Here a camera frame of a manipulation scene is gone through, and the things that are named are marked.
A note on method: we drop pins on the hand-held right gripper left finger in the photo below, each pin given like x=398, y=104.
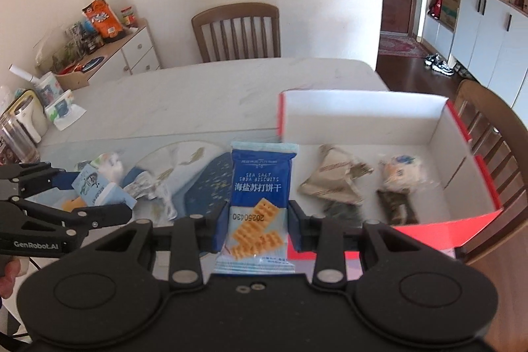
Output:
x=219, y=230

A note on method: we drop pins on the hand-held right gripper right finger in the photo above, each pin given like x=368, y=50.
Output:
x=295, y=230

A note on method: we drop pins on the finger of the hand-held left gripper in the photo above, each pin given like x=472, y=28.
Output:
x=95, y=215
x=62, y=179

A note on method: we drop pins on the light blue small carton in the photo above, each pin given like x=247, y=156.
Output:
x=93, y=187

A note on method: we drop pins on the dark snack packet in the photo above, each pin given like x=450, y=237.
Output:
x=342, y=210

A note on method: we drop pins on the blue biscuit packet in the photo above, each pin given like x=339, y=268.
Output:
x=258, y=187

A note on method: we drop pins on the brown triangular snack packet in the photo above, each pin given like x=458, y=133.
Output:
x=334, y=179

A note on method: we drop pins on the black snack packet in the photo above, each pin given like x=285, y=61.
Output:
x=398, y=207

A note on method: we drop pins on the blueberry bread packet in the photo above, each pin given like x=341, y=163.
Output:
x=400, y=170

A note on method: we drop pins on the red cardboard box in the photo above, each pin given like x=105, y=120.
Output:
x=453, y=154

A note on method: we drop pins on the white marble desktop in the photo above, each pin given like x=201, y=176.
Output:
x=206, y=96

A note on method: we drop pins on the person's left hand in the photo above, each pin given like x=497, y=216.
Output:
x=8, y=277

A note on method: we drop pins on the yellow bread packet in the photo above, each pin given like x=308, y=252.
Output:
x=72, y=204

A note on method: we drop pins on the white blue snack packet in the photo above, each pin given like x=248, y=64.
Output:
x=108, y=164

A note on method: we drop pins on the clear glass jar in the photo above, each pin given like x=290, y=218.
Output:
x=12, y=146

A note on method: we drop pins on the white tissue pack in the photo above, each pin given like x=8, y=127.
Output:
x=62, y=108

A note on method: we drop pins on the white kettle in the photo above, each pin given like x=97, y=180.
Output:
x=27, y=117

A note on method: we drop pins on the white printed paper box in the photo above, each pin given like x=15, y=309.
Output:
x=49, y=87

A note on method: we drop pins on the white lint roller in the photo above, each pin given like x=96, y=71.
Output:
x=22, y=73

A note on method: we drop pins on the white wooden side cabinet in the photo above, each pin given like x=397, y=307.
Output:
x=132, y=51

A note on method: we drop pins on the orange snack bag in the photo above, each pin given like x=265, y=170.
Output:
x=103, y=20

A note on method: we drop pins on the brown wooden chair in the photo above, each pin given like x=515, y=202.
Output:
x=237, y=32
x=491, y=146

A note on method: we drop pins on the patterned red rug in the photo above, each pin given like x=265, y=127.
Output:
x=400, y=44

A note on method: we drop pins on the pair of sneakers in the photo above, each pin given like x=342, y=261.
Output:
x=439, y=64

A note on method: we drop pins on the brown cardboard carton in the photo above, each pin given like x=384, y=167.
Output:
x=450, y=7

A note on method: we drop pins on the white wall cabinet unit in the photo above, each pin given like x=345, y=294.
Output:
x=491, y=18

